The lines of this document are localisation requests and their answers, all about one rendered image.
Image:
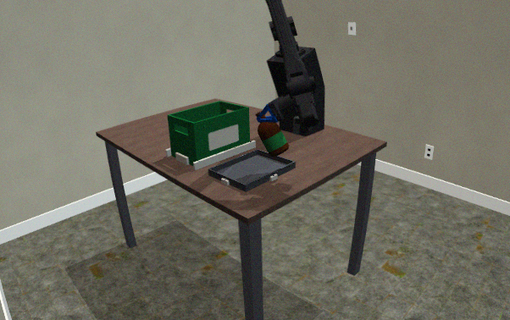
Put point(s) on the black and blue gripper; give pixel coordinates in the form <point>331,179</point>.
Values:
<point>274,109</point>

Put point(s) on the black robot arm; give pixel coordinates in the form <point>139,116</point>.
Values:
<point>299,86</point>

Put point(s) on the green bottle crate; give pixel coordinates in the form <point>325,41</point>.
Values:
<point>213,131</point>

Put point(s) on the green and brown bottle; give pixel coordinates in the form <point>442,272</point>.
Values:
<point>272,138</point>

